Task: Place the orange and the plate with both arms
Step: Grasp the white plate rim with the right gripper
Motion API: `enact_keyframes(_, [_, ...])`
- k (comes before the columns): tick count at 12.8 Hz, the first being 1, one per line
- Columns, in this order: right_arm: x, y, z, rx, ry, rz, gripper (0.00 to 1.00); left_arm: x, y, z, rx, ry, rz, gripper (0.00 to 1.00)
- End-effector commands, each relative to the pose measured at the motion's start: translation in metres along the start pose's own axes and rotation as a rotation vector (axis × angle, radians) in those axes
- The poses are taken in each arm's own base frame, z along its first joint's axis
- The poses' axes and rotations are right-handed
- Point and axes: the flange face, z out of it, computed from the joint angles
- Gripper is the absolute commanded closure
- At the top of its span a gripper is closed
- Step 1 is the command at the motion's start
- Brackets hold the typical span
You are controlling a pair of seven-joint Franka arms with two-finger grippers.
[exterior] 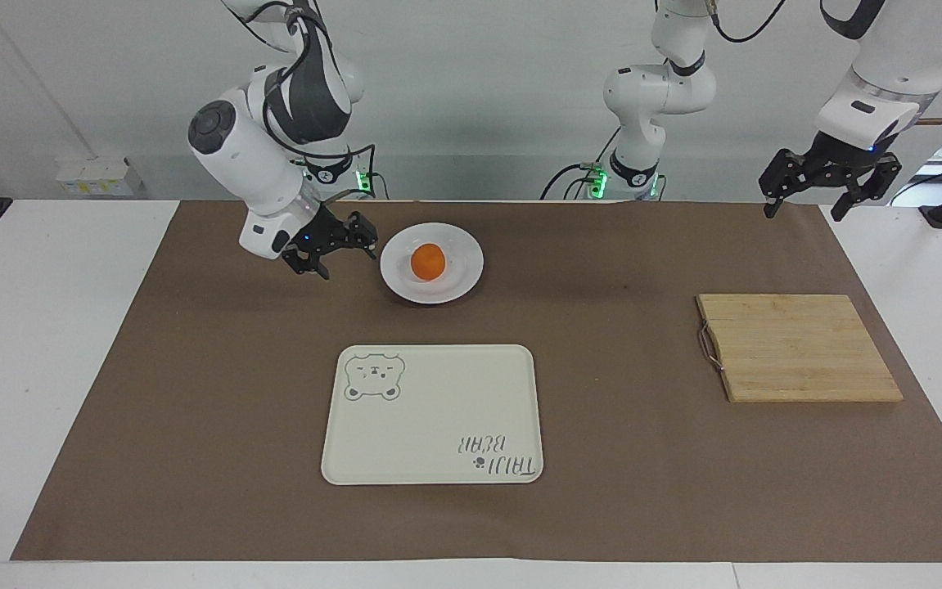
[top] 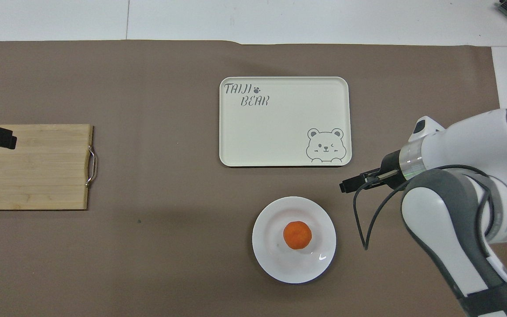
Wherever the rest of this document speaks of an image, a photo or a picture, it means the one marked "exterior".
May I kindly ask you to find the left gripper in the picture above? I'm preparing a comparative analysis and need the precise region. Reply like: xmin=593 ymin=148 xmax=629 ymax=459
xmin=758 ymin=129 xmax=904 ymax=223

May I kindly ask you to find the wooden cutting board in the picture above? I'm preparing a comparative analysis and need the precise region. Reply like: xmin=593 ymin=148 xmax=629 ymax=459
xmin=696 ymin=293 xmax=904 ymax=404

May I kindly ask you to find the white round plate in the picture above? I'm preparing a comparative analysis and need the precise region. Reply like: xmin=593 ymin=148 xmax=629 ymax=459
xmin=380 ymin=223 xmax=485 ymax=306

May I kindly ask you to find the orange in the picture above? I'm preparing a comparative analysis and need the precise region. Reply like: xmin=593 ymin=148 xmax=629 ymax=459
xmin=410 ymin=242 xmax=448 ymax=282

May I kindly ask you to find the white wall socket box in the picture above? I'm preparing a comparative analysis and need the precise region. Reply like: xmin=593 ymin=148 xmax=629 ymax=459
xmin=56 ymin=155 xmax=145 ymax=198

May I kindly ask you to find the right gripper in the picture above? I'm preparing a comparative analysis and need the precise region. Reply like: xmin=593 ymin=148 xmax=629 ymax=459
xmin=281 ymin=204 xmax=380 ymax=281

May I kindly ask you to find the white tray with bear print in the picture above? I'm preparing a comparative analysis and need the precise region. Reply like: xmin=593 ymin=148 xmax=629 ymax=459
xmin=321 ymin=344 xmax=545 ymax=487

